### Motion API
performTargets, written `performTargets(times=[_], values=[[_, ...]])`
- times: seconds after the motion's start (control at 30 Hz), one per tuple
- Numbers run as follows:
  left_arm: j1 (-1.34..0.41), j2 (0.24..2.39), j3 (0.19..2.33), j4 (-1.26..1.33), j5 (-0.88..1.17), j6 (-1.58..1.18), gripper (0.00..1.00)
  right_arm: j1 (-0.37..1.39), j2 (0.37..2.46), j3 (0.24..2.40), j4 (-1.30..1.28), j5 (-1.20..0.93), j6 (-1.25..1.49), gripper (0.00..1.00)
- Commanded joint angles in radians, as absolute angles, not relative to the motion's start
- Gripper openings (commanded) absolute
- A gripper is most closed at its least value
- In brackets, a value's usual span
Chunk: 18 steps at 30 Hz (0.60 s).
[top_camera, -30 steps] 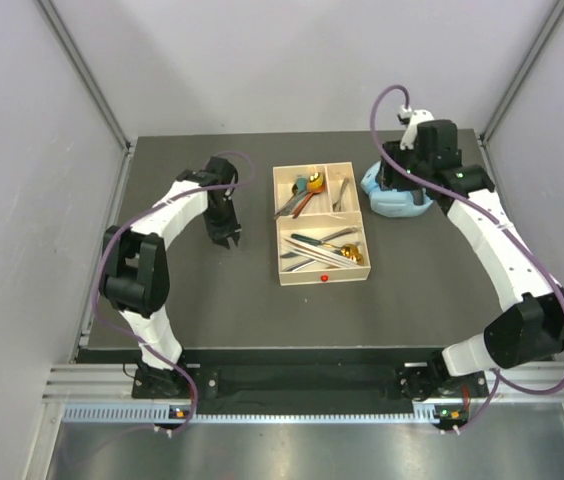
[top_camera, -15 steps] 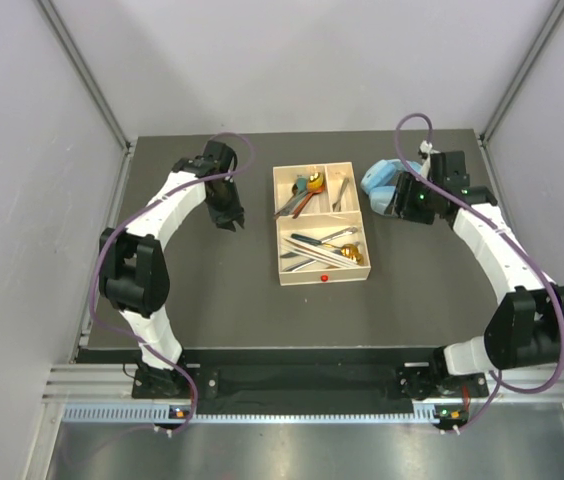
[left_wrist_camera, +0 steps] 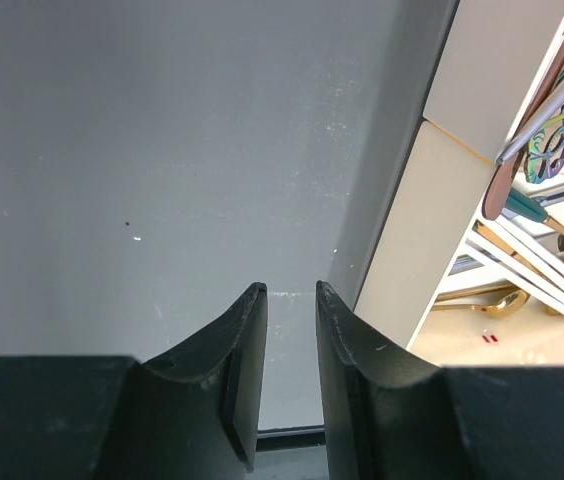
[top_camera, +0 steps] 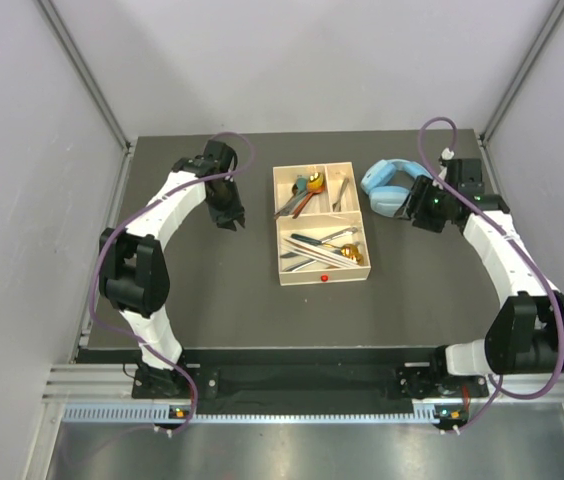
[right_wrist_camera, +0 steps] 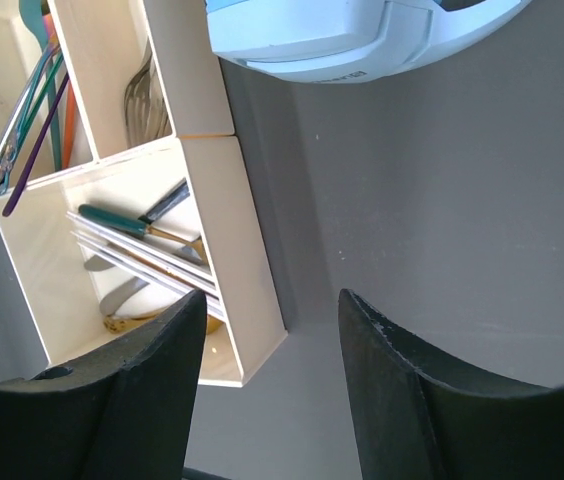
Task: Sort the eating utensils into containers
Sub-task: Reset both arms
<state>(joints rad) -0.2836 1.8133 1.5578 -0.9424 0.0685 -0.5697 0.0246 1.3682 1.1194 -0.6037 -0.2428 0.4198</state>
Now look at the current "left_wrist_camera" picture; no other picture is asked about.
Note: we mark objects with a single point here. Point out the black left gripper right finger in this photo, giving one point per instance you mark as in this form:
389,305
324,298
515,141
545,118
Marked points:
389,414

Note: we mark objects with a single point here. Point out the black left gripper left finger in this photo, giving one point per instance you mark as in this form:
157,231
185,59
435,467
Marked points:
191,412

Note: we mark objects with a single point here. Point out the ornate gold spoon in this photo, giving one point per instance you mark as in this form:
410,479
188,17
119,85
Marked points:
505,306

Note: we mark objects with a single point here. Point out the rose copper spoon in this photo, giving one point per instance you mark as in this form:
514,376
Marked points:
503,177

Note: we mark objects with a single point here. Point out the silver round ladle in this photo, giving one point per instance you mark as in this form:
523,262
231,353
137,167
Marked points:
547,108

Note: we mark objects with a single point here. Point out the cream divided utensil box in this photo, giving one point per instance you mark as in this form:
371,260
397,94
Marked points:
493,58

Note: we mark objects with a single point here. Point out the gold butter knife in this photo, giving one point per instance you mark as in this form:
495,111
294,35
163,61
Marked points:
488,234

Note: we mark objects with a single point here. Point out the gold spoon teal handle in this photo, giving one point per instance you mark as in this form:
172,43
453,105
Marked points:
530,209

